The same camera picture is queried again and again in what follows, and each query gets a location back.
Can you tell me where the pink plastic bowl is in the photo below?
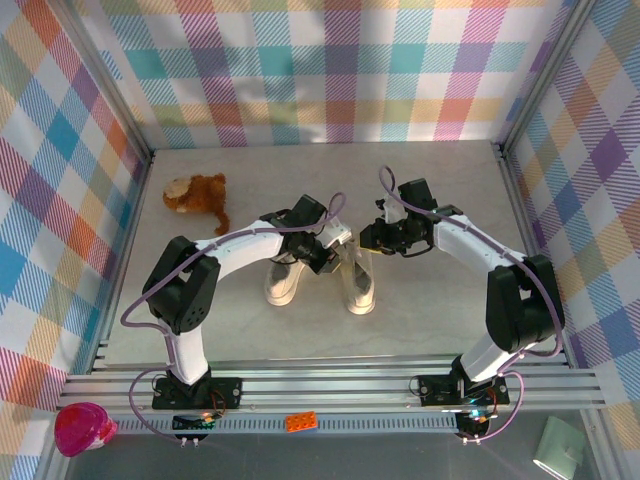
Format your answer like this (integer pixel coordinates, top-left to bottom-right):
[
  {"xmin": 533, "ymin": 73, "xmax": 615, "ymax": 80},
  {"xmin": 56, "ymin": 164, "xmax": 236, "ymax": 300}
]
[{"xmin": 53, "ymin": 402, "xmax": 119, "ymax": 459}]

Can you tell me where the grey slotted cable duct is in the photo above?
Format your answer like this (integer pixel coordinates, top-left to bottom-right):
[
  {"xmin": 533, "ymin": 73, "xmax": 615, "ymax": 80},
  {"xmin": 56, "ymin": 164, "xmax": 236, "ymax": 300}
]
[{"xmin": 117, "ymin": 414, "xmax": 461, "ymax": 435}]

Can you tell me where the aluminium frame post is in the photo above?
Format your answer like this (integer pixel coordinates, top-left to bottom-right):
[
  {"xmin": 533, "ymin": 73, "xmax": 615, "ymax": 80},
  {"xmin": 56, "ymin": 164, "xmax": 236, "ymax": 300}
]
[
  {"xmin": 497, "ymin": 0, "xmax": 601, "ymax": 156},
  {"xmin": 57, "ymin": 0, "xmax": 156, "ymax": 164}
]

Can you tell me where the aluminium front rail beam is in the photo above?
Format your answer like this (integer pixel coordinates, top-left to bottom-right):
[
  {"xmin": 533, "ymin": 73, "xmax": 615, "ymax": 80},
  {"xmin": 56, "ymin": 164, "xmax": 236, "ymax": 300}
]
[{"xmin": 59, "ymin": 352, "xmax": 609, "ymax": 414}]

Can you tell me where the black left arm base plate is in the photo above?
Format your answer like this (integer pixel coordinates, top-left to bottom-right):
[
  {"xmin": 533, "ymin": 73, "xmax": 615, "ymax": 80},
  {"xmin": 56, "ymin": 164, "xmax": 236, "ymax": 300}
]
[{"xmin": 152, "ymin": 375, "xmax": 244, "ymax": 411}]

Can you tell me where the orange toy brick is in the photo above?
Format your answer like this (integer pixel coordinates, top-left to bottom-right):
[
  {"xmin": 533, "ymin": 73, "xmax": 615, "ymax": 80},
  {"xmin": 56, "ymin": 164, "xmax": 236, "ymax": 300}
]
[{"xmin": 285, "ymin": 410, "xmax": 320, "ymax": 433}]

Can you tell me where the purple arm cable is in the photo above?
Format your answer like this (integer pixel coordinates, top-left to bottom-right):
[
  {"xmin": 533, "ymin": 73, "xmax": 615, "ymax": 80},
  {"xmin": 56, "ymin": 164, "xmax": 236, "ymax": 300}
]
[
  {"xmin": 377, "ymin": 164, "xmax": 566, "ymax": 444},
  {"xmin": 121, "ymin": 192, "xmax": 347, "ymax": 444}
]

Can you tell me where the aluminium table side rail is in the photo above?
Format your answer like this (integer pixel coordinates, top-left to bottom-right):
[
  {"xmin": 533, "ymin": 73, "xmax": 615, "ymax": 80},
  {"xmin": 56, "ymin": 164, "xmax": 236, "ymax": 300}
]
[
  {"xmin": 494, "ymin": 142, "xmax": 574, "ymax": 369},
  {"xmin": 89, "ymin": 147, "xmax": 156, "ymax": 374}
]

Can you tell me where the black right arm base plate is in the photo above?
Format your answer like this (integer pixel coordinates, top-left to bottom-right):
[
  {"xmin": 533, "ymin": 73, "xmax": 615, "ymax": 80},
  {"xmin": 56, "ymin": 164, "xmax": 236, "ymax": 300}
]
[{"xmin": 417, "ymin": 373, "xmax": 510, "ymax": 407}]

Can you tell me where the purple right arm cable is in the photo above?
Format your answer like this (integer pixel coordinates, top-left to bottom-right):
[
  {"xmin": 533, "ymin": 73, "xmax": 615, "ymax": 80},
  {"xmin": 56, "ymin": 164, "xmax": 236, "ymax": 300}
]
[{"xmin": 377, "ymin": 164, "xmax": 566, "ymax": 444}]

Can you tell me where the pale green box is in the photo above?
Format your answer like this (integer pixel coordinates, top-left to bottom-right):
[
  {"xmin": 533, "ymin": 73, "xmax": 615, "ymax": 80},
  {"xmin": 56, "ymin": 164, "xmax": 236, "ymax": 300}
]
[{"xmin": 532, "ymin": 415, "xmax": 587, "ymax": 479}]

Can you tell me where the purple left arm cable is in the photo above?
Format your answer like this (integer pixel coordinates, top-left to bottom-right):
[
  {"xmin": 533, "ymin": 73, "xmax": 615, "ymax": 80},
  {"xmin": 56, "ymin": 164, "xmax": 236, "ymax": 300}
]
[{"xmin": 121, "ymin": 192, "xmax": 347, "ymax": 444}]

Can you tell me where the white canvas sneaker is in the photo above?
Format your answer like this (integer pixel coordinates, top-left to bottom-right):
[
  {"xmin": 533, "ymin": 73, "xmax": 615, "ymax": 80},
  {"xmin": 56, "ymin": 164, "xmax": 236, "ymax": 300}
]
[
  {"xmin": 263, "ymin": 252, "xmax": 307, "ymax": 307},
  {"xmin": 342, "ymin": 239, "xmax": 377, "ymax": 316}
]

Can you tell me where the brown plush monkey toy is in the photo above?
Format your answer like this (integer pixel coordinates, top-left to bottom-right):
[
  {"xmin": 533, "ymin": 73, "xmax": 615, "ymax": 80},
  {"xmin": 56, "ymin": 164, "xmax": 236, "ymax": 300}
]
[{"xmin": 162, "ymin": 172, "xmax": 232, "ymax": 237}]

